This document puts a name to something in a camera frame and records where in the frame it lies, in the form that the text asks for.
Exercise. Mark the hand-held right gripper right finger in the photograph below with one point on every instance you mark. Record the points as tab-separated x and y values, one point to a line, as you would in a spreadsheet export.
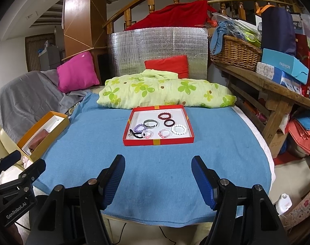
203	181

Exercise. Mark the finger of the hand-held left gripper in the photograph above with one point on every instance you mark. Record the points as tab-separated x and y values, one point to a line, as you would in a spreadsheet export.
35	169
8	158

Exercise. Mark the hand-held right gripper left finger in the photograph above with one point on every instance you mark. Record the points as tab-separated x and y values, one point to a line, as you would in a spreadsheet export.
114	181

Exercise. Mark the grey green bangle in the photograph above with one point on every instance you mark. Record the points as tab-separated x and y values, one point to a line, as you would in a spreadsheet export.
144	123

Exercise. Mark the red box with white inside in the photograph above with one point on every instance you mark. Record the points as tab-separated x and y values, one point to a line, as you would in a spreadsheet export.
142	114

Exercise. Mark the brown leather pouch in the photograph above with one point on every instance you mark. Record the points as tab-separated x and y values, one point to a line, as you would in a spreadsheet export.
38	140

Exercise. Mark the orange box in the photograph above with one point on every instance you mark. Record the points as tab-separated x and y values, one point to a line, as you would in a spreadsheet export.
55	132

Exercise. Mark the blue blanket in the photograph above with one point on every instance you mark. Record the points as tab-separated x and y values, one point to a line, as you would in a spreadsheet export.
157	183

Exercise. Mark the grey cloth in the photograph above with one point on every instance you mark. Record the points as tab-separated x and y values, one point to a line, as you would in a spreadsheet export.
24	97

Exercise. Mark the brown cardboard box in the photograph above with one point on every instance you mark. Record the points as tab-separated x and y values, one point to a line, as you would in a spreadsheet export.
276	145

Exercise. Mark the white plastic bottle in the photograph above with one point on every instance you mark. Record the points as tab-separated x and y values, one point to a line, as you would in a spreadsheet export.
284	204

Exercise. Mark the green floral pillow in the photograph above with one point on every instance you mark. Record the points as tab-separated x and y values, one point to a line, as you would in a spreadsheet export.
144	89

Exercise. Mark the floral cardboard box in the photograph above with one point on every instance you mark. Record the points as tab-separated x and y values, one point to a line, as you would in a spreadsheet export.
303	206

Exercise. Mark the magenta pillow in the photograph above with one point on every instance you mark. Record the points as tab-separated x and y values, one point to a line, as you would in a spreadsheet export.
77	74

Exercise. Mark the brown curtain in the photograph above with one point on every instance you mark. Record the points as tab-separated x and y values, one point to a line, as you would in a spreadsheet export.
32	53

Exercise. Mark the grey cabinet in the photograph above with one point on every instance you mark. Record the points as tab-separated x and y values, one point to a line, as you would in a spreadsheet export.
49	58

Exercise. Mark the stack of folded cloths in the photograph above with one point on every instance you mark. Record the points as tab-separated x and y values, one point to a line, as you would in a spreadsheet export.
303	135

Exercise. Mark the wooden bench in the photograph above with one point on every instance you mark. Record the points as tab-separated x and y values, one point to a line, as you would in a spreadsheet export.
272	86

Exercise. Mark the small red cushion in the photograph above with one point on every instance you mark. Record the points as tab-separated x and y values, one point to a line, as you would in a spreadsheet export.
167	65

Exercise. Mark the white floral box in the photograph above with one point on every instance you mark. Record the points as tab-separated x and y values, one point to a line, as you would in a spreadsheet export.
266	69

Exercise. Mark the silver foil insulation board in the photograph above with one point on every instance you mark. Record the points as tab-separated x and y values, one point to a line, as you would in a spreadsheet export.
134	48

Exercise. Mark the wicker basket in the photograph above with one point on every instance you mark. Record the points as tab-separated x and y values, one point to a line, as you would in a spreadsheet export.
236	51

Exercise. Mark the light blue cardboard box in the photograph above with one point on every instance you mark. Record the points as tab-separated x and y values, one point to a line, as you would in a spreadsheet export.
282	65

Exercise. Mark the blue cloth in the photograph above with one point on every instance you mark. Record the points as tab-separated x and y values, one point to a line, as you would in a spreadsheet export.
218	35

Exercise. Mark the red paper bag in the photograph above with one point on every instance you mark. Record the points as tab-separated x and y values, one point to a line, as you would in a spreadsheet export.
307	63

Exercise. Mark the brown wooden column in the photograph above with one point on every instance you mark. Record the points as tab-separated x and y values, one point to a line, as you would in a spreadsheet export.
78	17

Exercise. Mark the navy bag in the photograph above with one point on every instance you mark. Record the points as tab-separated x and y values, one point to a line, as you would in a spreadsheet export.
277	30

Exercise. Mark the red fabric on box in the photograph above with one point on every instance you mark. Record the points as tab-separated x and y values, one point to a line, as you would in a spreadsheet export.
178	15

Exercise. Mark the wooden stair railing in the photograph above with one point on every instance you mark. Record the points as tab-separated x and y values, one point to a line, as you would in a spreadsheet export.
152	3

